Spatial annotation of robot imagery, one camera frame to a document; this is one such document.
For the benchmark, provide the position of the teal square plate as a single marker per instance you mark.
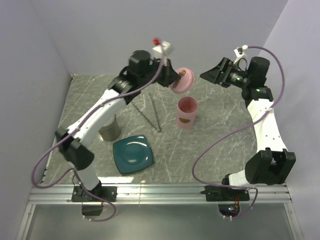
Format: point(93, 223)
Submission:
point(132, 154)

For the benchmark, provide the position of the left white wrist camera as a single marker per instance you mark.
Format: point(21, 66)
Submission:
point(163, 48)

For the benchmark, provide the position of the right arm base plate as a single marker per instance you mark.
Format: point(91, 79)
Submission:
point(223, 194)

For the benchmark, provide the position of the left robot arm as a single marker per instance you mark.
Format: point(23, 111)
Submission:
point(143, 69)

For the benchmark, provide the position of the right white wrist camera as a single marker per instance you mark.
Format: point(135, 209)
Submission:
point(240, 53)

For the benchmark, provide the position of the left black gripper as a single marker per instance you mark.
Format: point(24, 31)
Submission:
point(170, 75)

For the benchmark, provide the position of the grey steel canister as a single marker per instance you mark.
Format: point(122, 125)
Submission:
point(110, 131)

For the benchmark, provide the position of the pink canister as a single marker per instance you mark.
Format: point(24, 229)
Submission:
point(187, 108)

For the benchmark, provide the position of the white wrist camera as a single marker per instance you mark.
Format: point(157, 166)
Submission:
point(240, 53)
point(163, 48)

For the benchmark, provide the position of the metal food tongs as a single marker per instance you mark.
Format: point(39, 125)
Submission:
point(149, 111)

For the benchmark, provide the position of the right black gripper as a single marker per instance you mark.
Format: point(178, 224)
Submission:
point(215, 75)

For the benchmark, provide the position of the pink lid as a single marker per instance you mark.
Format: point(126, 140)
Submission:
point(186, 82)

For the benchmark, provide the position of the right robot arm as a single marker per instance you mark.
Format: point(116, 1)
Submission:
point(272, 162)

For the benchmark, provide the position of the aluminium rail frame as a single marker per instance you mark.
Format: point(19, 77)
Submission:
point(163, 202)

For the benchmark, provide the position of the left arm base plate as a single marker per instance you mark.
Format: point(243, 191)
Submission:
point(108, 193)

